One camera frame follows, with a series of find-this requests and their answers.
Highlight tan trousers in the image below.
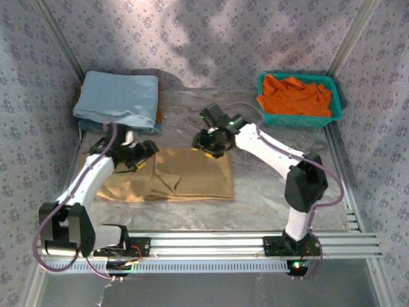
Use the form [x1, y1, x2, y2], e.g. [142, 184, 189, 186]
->
[95, 146, 236, 203]

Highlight light blue folded trousers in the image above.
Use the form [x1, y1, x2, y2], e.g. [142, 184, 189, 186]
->
[72, 70, 160, 129]

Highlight orange crumpled trousers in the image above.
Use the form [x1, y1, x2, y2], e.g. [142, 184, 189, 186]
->
[256, 74, 333, 118]

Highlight teal plastic basket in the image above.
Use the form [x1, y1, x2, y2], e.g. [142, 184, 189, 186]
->
[256, 72, 344, 128]

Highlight left black controller board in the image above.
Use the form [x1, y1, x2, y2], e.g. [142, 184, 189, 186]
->
[106, 259, 134, 278]

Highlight black controller board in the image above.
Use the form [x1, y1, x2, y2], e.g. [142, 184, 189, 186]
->
[106, 259, 134, 278]
[286, 259, 310, 278]

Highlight right black controller board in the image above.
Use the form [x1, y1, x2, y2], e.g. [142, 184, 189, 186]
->
[286, 259, 310, 278]

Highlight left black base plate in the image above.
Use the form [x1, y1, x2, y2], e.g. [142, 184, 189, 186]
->
[93, 237, 151, 257]

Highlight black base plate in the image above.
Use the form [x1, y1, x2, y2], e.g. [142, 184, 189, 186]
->
[263, 236, 321, 256]
[93, 237, 151, 257]

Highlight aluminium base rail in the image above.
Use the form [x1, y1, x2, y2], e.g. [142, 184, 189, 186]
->
[35, 232, 383, 260]

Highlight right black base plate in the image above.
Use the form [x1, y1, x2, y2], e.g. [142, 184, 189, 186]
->
[263, 236, 321, 256]

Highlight slotted grey cable duct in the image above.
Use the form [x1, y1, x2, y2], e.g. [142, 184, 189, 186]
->
[47, 259, 290, 274]

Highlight aluminium corner post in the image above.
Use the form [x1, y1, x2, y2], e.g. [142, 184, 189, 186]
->
[328, 0, 383, 77]
[31, 0, 86, 79]

